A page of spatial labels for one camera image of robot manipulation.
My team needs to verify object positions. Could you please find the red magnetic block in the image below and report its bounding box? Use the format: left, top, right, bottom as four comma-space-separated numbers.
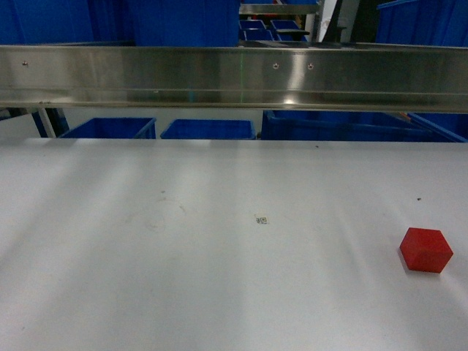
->
399, 227, 454, 273

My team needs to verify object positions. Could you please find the large blue bin upper shelf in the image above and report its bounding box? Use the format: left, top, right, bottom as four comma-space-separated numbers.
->
129, 0, 241, 47

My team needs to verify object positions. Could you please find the large blue bin below right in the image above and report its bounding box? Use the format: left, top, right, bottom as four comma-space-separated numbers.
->
260, 110, 467, 143

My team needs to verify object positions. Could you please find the blue bin below middle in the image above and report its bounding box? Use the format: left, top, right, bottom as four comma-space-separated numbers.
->
160, 119, 256, 140

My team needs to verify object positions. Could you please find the blue bin below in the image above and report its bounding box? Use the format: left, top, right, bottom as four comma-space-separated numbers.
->
60, 117, 156, 139
160, 119, 256, 140

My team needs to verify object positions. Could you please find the blue bin below left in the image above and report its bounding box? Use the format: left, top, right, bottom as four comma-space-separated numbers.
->
60, 117, 156, 139

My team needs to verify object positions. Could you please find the stainless steel shelf rail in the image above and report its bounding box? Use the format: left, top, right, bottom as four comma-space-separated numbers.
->
1, 42, 467, 113

